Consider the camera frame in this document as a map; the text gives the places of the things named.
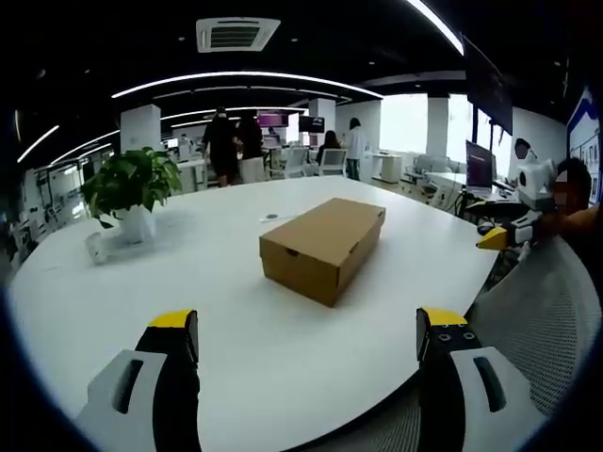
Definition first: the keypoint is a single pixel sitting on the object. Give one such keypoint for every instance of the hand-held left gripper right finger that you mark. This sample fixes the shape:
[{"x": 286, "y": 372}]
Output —
[{"x": 466, "y": 376}]

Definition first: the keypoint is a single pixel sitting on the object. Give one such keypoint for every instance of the ceiling air conditioner vent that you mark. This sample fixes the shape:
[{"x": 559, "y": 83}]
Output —
[{"x": 237, "y": 35}]

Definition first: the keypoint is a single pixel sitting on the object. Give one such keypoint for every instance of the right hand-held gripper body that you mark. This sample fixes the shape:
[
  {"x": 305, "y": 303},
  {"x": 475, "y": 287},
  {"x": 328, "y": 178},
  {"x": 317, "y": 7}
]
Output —
[{"x": 534, "y": 186}]

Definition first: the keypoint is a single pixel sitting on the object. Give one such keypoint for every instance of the laptop computer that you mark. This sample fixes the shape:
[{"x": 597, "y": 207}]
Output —
[{"x": 480, "y": 174}]

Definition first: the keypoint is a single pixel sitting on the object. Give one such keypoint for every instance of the small white cup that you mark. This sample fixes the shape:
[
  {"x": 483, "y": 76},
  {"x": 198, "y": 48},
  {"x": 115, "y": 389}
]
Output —
[{"x": 96, "y": 247}]

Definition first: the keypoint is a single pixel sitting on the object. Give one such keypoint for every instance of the white cabinet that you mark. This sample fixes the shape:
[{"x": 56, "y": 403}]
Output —
[{"x": 391, "y": 167}]

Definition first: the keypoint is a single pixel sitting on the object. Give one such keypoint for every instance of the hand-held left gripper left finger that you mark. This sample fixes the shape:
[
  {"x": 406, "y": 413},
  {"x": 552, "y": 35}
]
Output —
[{"x": 155, "y": 376}]

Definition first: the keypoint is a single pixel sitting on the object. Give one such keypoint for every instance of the green potted plant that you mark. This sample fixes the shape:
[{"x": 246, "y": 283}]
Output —
[{"x": 132, "y": 181}]

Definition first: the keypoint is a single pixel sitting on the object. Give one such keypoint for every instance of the white office chair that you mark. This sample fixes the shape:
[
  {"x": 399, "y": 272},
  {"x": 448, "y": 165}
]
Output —
[
  {"x": 332, "y": 162},
  {"x": 294, "y": 162}
]

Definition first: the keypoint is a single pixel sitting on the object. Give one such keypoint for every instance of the brown cardboard shoe box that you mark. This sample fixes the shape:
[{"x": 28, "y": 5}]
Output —
[{"x": 320, "y": 249}]

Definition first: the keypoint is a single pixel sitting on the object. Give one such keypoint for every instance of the grey mesh office chair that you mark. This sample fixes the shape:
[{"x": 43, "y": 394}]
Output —
[{"x": 532, "y": 329}]

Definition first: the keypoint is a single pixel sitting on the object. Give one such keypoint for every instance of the large dark wall screen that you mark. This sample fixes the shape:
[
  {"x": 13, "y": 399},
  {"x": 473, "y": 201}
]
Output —
[{"x": 487, "y": 89}]

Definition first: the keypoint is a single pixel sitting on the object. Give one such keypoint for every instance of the white plant pot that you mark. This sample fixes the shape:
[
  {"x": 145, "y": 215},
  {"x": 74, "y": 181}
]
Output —
[{"x": 137, "y": 225}]

